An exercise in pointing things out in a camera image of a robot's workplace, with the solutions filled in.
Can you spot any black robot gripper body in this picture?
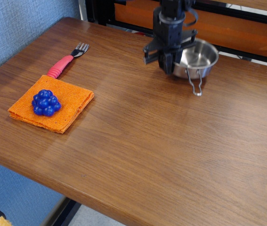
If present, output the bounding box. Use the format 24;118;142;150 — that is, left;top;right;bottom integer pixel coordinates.
143;7;198;64

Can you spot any orange folded cloth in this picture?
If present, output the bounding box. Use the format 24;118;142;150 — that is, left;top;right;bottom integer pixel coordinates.
8;75;94;134

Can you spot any silver metal pan with handle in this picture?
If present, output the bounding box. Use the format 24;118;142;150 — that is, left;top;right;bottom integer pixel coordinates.
173;38;219;97

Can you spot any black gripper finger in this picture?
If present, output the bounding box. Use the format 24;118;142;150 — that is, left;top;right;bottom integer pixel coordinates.
173;48;183;64
158;51;174;75

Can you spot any black metal frame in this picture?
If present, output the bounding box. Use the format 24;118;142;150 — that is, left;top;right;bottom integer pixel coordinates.
86;0;267;62

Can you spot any red handled black fork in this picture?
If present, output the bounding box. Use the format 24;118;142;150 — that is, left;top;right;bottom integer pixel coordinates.
47;43;89;79

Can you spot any blue toy berry cluster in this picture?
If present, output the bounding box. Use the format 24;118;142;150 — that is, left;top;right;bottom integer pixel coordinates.
32;89;61;117

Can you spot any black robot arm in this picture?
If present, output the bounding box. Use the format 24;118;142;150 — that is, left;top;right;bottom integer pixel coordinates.
143;0;198;75

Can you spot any black table leg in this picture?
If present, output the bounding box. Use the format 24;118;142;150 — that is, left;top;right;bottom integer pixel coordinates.
40;197;81;226

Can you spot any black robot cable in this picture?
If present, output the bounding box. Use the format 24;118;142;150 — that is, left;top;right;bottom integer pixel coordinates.
184;7;199;28

